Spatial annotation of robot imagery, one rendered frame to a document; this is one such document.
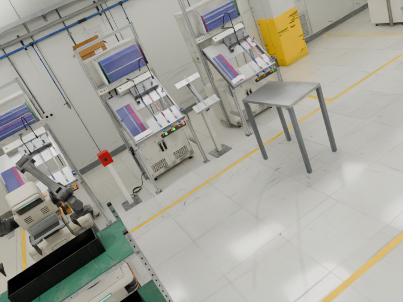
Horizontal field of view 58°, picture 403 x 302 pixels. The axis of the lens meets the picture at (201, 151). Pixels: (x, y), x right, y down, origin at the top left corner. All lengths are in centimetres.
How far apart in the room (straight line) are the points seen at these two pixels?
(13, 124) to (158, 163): 177
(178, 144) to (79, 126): 194
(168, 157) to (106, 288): 215
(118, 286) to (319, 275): 160
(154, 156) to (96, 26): 235
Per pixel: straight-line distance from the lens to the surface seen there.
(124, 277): 329
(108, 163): 446
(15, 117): 456
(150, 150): 476
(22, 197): 281
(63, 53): 603
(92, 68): 476
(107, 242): 249
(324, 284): 289
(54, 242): 302
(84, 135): 623
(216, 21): 510
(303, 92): 368
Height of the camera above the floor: 223
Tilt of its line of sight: 26 degrees down
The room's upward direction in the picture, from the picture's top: 24 degrees counter-clockwise
